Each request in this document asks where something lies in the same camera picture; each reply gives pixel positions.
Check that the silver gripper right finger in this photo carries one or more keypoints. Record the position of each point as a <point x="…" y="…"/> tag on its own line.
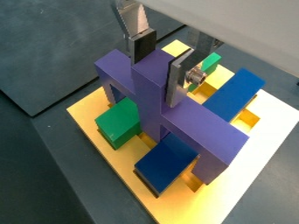
<point x="194" y="62"/>

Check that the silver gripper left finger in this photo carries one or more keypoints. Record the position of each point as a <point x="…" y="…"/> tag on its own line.
<point x="141" y="36"/>

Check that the purple three-legged block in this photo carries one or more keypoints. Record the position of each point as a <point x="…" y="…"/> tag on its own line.
<point x="204" y="130"/>

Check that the yellow slotted board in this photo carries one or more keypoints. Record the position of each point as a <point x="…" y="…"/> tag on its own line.
<point x="192" y="202"/>

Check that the green bar block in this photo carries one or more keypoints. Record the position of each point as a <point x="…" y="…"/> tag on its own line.
<point x="117" y="122"/>

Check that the blue bar block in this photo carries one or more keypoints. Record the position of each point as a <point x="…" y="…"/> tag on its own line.
<point x="173" y="155"/>

